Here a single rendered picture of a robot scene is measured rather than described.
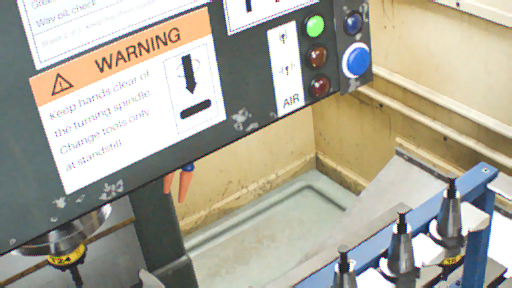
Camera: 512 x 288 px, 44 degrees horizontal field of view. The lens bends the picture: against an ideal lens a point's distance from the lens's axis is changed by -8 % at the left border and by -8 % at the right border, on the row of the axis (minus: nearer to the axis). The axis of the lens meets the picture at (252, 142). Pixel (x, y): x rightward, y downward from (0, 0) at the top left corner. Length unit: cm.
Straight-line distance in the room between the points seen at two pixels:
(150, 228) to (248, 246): 59
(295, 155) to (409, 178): 50
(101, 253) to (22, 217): 89
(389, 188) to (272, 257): 41
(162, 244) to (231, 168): 56
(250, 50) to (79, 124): 16
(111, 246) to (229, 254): 66
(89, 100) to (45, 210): 10
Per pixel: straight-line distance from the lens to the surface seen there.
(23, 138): 51
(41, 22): 48
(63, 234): 72
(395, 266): 98
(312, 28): 60
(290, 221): 209
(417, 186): 179
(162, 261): 156
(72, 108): 51
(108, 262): 144
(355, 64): 65
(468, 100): 160
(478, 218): 109
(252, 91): 59
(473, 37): 152
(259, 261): 197
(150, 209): 147
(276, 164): 214
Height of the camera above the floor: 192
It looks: 33 degrees down
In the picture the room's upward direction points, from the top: 9 degrees counter-clockwise
